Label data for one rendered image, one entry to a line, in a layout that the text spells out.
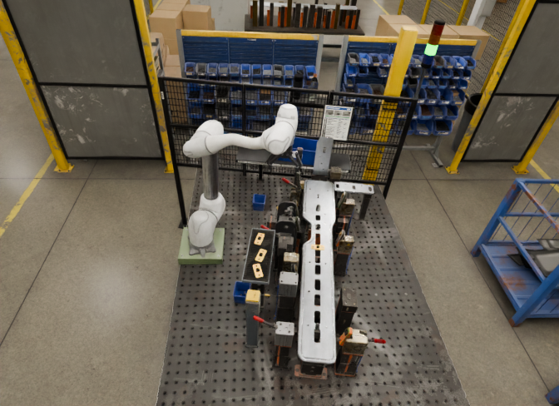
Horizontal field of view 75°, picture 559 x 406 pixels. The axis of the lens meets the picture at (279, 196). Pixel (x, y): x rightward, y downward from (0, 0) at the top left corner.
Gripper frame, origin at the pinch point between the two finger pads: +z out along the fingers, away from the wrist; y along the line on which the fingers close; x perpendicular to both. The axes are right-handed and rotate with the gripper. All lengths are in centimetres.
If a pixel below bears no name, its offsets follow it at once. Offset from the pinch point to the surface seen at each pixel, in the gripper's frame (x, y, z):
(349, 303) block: -50, 42, 43
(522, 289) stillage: 38, 210, 130
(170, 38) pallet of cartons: 397, -198, 71
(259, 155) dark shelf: 76, -22, 43
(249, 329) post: -63, -10, 58
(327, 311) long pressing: -55, 30, 46
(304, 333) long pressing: -68, 19, 46
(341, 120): 90, 39, 13
